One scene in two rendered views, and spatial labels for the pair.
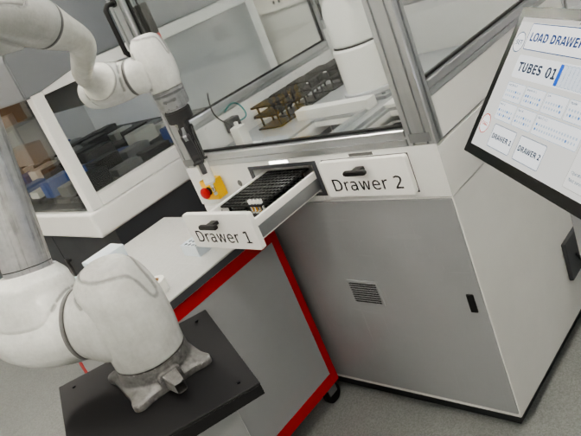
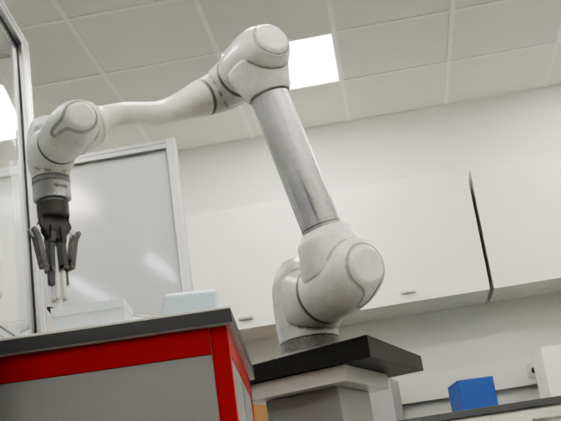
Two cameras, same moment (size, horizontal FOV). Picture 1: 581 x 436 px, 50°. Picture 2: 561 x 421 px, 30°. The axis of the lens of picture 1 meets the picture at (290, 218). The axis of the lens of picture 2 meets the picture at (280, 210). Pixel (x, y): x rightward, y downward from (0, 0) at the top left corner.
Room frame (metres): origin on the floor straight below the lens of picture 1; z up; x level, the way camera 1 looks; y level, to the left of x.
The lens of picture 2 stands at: (3.21, 2.07, 0.36)
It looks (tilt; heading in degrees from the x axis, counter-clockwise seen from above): 18 degrees up; 220
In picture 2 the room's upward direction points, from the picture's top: 8 degrees counter-clockwise
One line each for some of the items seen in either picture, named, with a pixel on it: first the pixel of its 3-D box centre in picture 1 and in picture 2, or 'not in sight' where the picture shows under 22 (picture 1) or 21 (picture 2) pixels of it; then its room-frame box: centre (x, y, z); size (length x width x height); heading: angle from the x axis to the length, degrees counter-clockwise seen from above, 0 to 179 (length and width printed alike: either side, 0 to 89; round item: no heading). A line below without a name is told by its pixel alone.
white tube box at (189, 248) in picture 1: (203, 240); not in sight; (1.88, 0.28, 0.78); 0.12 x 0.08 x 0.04; 129
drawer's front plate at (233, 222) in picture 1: (222, 229); not in sight; (1.64, 0.19, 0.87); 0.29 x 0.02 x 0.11; 41
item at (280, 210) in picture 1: (271, 195); not in sight; (1.78, 0.03, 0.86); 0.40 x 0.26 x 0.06; 131
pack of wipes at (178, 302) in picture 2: not in sight; (189, 312); (1.96, 0.76, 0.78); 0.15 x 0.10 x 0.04; 51
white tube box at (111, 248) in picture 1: (105, 259); (93, 322); (2.08, 0.64, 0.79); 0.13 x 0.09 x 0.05; 130
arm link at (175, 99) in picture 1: (171, 99); (52, 191); (1.79, 0.18, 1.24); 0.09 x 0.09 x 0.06
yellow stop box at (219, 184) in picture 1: (213, 188); not in sight; (2.07, 0.20, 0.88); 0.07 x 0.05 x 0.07; 41
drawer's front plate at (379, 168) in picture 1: (366, 176); not in sight; (1.59, -0.23, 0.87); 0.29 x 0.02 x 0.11; 41
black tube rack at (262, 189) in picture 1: (268, 195); not in sight; (1.78, 0.04, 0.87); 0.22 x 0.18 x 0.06; 131
